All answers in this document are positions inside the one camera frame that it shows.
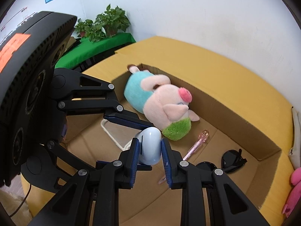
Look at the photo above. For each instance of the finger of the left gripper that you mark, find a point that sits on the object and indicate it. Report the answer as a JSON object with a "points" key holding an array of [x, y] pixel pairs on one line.
{"points": [[127, 121], [138, 167]]}

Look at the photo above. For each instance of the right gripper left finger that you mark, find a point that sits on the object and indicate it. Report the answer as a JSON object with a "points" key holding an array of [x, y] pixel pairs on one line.
{"points": [[90, 195]]}

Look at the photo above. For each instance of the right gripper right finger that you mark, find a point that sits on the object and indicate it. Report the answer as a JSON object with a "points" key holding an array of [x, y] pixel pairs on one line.
{"points": [[208, 194]]}

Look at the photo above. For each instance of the clear white phone case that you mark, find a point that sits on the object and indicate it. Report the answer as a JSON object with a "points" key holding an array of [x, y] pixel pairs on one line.
{"points": [[122, 136]]}

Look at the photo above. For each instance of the white earbuds case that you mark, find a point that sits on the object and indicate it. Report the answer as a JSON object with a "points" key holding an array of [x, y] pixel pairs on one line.
{"points": [[150, 151]]}

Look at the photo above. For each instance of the black sunglasses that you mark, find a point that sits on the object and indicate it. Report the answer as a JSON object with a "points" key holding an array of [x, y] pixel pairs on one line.
{"points": [[231, 161]]}

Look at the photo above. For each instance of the pink pen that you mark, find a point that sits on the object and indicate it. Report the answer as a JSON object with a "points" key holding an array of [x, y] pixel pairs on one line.
{"points": [[190, 150]]}

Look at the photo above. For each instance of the pink pig plush toy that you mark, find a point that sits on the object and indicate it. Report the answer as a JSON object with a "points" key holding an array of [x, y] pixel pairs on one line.
{"points": [[163, 104]]}

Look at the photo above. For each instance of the green covered table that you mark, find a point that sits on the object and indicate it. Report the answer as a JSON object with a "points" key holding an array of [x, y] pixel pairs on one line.
{"points": [[87, 49]]}

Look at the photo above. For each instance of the brown cardboard box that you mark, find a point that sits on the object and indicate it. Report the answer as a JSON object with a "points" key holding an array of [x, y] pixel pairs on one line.
{"points": [[151, 204]]}

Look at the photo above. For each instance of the pink bear plush toy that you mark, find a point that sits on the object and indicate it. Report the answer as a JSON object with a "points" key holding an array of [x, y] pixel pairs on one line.
{"points": [[294, 195]]}

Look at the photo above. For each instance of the green potted plant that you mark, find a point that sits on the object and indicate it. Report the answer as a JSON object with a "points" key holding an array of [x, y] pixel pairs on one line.
{"points": [[105, 25]]}

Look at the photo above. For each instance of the grey cloth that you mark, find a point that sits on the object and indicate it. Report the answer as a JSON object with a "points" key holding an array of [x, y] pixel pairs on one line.
{"points": [[294, 153]]}

